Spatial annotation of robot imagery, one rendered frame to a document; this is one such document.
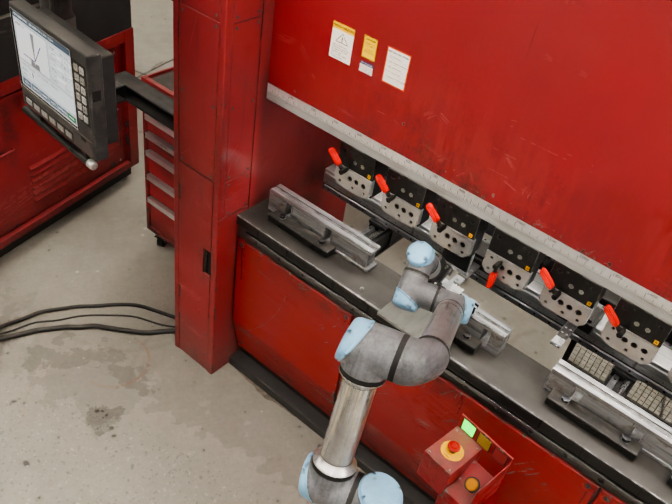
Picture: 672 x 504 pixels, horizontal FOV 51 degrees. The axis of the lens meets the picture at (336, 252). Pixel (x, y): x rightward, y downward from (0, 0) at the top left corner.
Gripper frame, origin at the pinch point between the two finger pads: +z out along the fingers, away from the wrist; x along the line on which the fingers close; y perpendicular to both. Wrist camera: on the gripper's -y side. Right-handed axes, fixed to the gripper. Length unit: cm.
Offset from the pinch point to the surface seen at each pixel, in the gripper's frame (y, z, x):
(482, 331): -1.6, 13.0, -17.0
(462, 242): 15.8, -10.6, -1.3
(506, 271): 15.1, -9.8, -17.5
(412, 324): -13.7, -5.4, -1.5
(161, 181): -19, 57, 163
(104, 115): -17, -60, 100
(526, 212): 29.4, -26.0, -16.5
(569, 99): 52, -53, -16
